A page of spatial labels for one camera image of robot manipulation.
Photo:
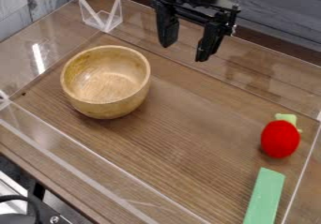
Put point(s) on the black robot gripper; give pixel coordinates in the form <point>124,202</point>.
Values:
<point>199,11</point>

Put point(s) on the light wooden bowl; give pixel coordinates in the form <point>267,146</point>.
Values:
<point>106,81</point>

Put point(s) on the clear acrylic tray walls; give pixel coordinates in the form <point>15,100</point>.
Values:
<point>176,163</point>

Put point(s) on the green tape strip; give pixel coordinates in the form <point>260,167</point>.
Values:
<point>266,197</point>

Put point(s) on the clear acrylic corner bracket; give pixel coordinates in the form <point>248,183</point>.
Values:
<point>102,20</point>

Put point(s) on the black metal table frame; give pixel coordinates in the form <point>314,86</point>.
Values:
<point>56,212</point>

